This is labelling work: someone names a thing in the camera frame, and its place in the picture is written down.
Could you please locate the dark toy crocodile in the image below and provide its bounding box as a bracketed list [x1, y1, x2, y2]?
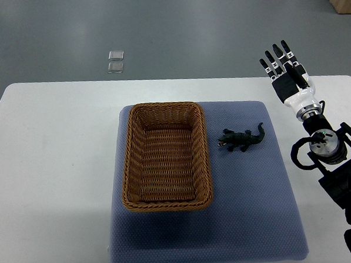
[217, 122, 265, 152]

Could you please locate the brown wicker basket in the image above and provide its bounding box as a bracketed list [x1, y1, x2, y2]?
[121, 101, 213, 212]

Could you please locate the blue-grey padded mat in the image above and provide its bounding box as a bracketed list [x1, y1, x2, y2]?
[109, 101, 308, 263]

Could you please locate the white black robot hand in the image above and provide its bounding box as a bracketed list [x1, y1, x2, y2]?
[259, 40, 323, 121]

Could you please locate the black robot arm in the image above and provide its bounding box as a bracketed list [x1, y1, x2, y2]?
[290, 100, 351, 253]

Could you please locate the upper floor plate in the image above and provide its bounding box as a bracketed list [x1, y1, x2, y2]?
[108, 50, 124, 61]

